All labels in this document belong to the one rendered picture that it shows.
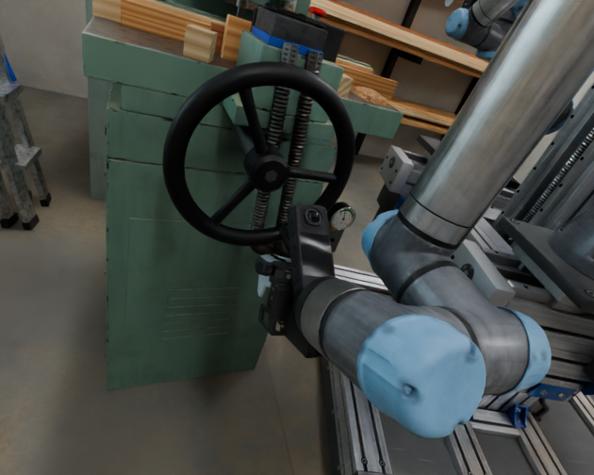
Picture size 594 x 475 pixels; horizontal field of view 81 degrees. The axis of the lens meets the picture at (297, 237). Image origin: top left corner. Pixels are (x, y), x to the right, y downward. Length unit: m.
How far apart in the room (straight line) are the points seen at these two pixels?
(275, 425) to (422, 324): 0.96
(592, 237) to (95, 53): 0.79
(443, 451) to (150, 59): 1.09
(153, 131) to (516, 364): 0.60
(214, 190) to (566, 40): 0.58
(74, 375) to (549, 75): 1.21
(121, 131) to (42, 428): 0.78
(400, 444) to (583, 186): 0.72
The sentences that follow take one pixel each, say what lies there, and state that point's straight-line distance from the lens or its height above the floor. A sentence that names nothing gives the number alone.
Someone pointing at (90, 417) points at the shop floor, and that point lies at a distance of 1.16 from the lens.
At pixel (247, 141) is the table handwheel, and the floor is 0.82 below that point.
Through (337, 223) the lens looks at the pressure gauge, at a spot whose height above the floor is 0.65.
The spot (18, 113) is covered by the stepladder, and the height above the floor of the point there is 0.40.
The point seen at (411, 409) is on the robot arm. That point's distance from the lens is 0.25.
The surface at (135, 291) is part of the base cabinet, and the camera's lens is 0.88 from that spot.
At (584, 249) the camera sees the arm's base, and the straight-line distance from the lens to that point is 0.68.
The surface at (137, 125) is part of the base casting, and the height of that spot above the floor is 0.78.
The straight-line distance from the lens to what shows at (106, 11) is 0.81.
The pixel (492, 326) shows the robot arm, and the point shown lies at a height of 0.85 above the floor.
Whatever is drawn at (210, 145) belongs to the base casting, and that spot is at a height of 0.76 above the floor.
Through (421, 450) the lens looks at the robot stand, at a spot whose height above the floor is 0.21.
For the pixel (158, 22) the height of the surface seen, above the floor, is 0.92.
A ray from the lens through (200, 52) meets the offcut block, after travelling 0.65.
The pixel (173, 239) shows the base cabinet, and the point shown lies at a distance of 0.79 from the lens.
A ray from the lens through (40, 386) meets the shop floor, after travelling 1.23.
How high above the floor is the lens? 1.01
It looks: 32 degrees down
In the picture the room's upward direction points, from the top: 20 degrees clockwise
